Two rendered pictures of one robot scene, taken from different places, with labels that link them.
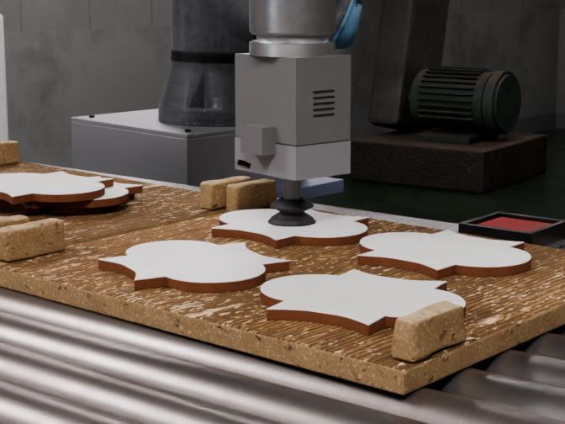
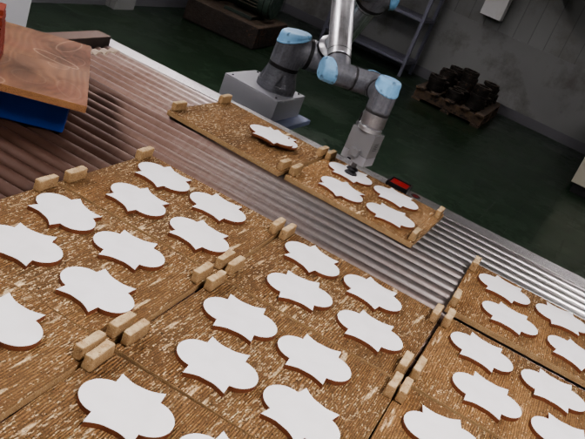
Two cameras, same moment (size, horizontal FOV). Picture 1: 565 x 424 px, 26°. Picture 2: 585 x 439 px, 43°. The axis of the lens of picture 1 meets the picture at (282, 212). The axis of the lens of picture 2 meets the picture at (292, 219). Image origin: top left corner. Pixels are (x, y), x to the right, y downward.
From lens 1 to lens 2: 1.43 m
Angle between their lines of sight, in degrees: 25
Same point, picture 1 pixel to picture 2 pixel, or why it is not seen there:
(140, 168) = (252, 104)
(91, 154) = (231, 90)
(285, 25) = (374, 126)
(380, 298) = (395, 217)
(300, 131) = (368, 155)
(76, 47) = not seen: outside the picture
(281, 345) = (381, 228)
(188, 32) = (282, 58)
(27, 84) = not seen: outside the picture
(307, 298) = (380, 213)
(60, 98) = not seen: outside the picture
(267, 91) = (361, 139)
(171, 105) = (266, 82)
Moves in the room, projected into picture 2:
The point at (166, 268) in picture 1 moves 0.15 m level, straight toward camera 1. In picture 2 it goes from (339, 192) to (359, 218)
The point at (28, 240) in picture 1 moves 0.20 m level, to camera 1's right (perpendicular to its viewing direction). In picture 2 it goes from (297, 170) to (359, 185)
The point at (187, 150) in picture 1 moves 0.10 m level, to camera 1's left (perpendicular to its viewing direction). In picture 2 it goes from (276, 105) to (250, 98)
